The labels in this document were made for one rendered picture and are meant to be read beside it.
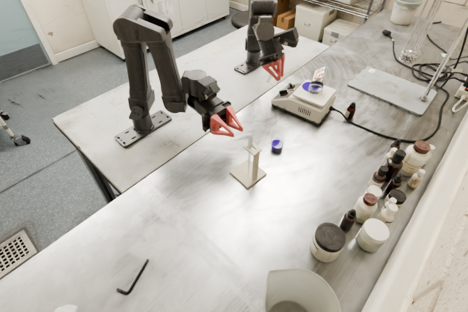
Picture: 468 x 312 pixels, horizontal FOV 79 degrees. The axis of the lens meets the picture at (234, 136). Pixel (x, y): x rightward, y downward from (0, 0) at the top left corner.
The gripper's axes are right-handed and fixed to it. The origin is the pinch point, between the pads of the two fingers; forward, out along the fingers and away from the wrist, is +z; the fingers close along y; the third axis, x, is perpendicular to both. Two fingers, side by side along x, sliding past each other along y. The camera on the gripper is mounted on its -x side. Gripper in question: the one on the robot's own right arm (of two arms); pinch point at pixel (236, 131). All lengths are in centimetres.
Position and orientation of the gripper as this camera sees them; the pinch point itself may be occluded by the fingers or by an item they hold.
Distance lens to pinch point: 80.1
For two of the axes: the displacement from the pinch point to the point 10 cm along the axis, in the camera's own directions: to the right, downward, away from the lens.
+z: 6.7, 5.3, -5.1
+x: -0.2, 7.1, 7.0
